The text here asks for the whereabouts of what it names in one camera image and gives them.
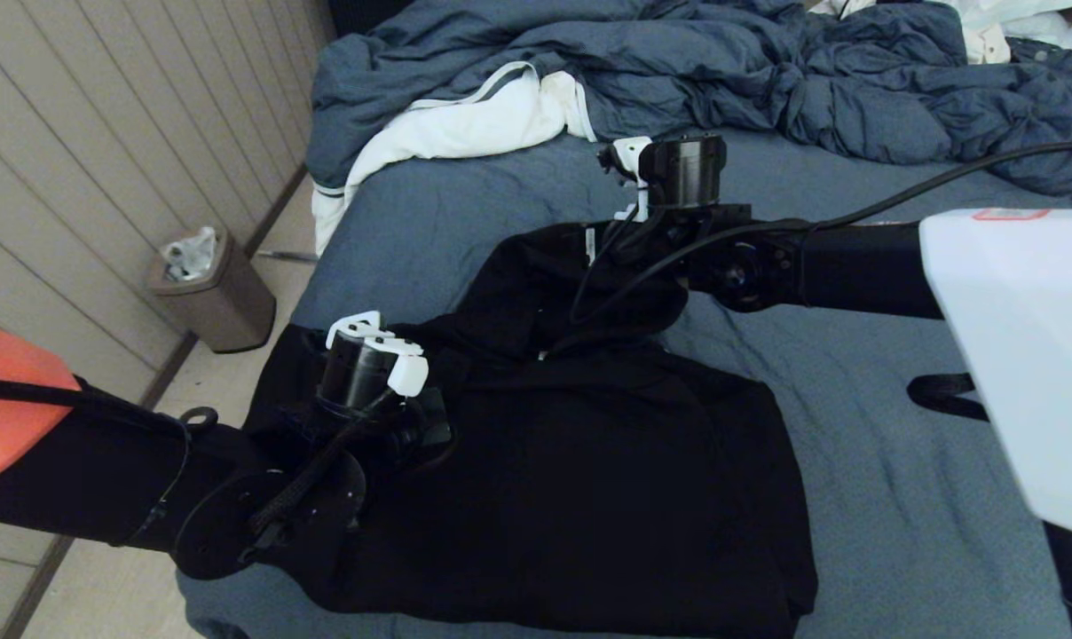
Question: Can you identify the black zip hoodie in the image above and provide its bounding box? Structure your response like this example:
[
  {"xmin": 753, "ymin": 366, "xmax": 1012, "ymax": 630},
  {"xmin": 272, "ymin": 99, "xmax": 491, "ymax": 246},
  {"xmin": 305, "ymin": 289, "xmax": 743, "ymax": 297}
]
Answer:
[{"xmin": 243, "ymin": 222, "xmax": 818, "ymax": 639}]

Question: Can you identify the rumpled blue duvet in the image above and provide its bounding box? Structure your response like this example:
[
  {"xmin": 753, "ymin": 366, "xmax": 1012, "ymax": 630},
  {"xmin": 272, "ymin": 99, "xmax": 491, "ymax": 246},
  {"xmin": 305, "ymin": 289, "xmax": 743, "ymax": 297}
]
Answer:
[{"xmin": 308, "ymin": 0, "xmax": 1072, "ymax": 196}]

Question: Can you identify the white garment with grey stripe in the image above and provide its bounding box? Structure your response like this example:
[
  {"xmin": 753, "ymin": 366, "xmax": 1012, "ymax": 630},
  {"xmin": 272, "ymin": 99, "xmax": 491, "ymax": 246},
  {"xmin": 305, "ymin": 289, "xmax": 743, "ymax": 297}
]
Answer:
[{"xmin": 312, "ymin": 62, "xmax": 597, "ymax": 256}]

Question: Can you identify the beige trash bin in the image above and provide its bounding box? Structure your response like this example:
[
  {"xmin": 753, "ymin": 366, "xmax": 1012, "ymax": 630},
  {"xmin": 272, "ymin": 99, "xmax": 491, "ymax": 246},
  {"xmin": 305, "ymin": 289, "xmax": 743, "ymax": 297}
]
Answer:
[{"xmin": 146, "ymin": 226, "xmax": 278, "ymax": 354}]

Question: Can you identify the clear plastic bin bag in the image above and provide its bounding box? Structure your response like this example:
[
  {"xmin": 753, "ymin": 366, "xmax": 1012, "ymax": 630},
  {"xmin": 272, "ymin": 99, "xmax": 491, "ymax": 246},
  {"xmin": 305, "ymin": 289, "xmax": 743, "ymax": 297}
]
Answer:
[{"xmin": 162, "ymin": 226, "xmax": 219, "ymax": 283}]

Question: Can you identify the blue bed sheet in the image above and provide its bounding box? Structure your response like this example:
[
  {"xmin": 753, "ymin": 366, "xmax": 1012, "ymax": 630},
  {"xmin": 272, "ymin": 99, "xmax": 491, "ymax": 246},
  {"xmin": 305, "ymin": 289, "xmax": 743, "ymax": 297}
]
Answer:
[{"xmin": 170, "ymin": 129, "xmax": 1072, "ymax": 639}]

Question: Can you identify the black headboard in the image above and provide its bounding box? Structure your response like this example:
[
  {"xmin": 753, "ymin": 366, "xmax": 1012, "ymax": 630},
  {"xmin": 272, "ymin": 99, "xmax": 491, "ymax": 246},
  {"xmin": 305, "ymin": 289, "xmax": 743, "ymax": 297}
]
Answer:
[{"xmin": 327, "ymin": 0, "xmax": 423, "ymax": 41}]

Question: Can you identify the cream rumpled garment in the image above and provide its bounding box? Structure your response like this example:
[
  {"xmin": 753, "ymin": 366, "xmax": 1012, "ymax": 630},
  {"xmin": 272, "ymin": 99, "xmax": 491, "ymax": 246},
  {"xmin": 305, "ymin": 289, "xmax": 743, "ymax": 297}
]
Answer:
[{"xmin": 809, "ymin": 0, "xmax": 1012, "ymax": 63}]

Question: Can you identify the white pillow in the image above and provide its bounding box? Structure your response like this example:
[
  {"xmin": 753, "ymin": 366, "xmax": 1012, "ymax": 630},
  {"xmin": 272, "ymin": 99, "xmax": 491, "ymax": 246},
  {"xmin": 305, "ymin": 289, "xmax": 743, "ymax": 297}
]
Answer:
[{"xmin": 944, "ymin": 0, "xmax": 1072, "ymax": 50}]

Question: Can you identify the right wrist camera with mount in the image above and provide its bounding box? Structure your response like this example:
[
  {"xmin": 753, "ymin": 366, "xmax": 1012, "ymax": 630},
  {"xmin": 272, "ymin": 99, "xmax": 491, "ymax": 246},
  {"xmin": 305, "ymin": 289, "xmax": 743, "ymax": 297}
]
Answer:
[{"xmin": 598, "ymin": 136, "xmax": 654, "ymax": 223}]

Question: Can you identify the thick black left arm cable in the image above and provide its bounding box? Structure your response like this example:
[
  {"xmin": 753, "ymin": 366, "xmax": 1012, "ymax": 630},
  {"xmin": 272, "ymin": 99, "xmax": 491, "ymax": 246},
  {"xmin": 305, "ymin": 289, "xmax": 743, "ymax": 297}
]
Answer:
[{"xmin": 0, "ymin": 375, "xmax": 395, "ymax": 547}]

